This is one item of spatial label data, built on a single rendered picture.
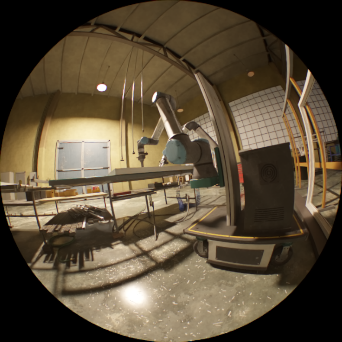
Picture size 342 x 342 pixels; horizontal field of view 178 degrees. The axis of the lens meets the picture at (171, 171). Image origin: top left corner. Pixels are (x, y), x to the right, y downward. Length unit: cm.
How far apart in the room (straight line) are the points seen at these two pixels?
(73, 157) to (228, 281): 824
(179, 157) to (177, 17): 766
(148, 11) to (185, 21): 201
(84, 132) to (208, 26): 1040
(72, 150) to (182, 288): 819
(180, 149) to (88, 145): 781
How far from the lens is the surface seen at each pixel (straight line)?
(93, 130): 873
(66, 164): 806
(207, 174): 72
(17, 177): 994
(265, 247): 78
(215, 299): 83
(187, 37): 823
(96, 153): 803
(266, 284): 93
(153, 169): 146
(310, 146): 191
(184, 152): 61
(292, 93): 993
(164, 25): 781
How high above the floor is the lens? 75
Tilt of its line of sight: 4 degrees up
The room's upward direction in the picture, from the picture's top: 8 degrees counter-clockwise
